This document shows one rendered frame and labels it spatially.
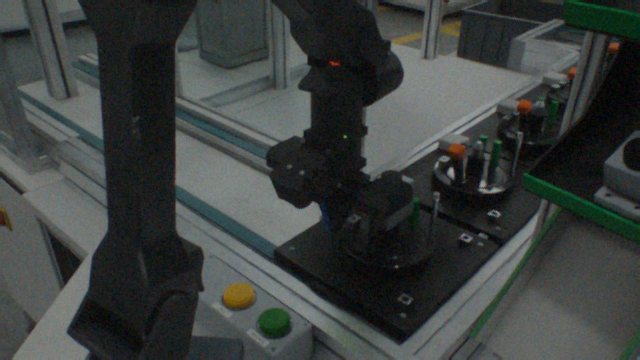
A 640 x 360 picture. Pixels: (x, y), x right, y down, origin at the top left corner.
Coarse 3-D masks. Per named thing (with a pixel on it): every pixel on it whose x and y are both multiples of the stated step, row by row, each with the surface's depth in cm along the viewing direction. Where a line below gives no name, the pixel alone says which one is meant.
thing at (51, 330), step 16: (80, 272) 92; (64, 288) 89; (80, 288) 89; (64, 304) 85; (48, 320) 83; (64, 320) 83; (32, 336) 80; (48, 336) 80; (64, 336) 80; (32, 352) 77; (48, 352) 77; (64, 352) 77; (80, 352) 77
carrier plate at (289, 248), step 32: (320, 224) 85; (448, 224) 85; (288, 256) 78; (320, 256) 78; (448, 256) 78; (480, 256) 78; (352, 288) 72; (384, 288) 72; (416, 288) 72; (448, 288) 72; (384, 320) 68; (416, 320) 67
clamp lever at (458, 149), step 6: (456, 144) 86; (462, 144) 87; (450, 150) 86; (456, 150) 85; (462, 150) 85; (450, 156) 87; (456, 156) 86; (462, 156) 87; (456, 162) 87; (462, 162) 88; (456, 168) 89; (462, 168) 89; (456, 174) 90; (462, 174) 90
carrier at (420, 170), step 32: (416, 160) 103; (448, 160) 96; (480, 160) 92; (512, 160) 92; (416, 192) 93; (448, 192) 92; (480, 192) 89; (512, 192) 93; (480, 224) 85; (512, 224) 85
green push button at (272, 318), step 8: (264, 312) 68; (272, 312) 68; (280, 312) 68; (264, 320) 67; (272, 320) 67; (280, 320) 67; (288, 320) 67; (264, 328) 66; (272, 328) 66; (280, 328) 66; (288, 328) 67
